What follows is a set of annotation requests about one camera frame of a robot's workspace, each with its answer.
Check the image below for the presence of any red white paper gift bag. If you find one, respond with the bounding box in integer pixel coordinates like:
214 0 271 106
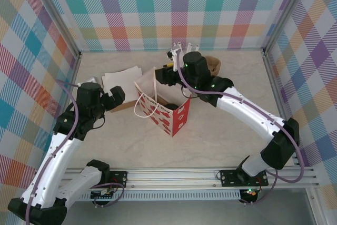
134 68 191 138

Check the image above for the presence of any brown pulp cup carrier stack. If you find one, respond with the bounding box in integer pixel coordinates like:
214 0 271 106
204 55 222 77

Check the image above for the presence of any white paper napkin stack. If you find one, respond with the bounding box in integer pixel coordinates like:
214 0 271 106
102 66 145 104

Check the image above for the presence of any brown cardboard napkin box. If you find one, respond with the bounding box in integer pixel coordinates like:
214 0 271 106
109 100 138 113

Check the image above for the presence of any small electronics board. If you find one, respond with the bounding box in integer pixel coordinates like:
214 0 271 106
91 188 116 200
239 188 259 199

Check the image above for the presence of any aluminium side rail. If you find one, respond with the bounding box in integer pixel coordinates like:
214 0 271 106
46 51 83 170
262 47 302 167

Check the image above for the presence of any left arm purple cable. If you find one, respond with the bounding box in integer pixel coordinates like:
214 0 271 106
25 79 125 225

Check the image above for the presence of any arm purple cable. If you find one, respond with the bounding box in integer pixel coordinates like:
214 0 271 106
176 50 304 207
25 79 125 225

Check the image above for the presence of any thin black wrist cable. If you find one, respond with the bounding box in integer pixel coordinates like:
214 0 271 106
92 113 106 130
181 85 193 100

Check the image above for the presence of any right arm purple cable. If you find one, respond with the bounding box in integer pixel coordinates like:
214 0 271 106
176 50 304 207

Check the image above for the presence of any aluminium frame post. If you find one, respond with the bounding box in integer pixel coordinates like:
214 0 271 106
263 0 314 53
31 0 82 60

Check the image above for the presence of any left black mount plate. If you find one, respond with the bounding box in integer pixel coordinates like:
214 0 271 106
105 171 129 189

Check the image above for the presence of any black mount plate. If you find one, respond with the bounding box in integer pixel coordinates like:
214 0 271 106
220 168 269 188
105 171 129 189

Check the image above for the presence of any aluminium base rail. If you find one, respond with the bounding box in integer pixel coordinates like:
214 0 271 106
29 166 320 191

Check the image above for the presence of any right black mount plate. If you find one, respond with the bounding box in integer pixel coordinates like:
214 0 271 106
220 168 269 188

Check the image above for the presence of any perforated metal cable tray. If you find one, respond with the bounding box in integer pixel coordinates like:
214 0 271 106
42 190 242 202

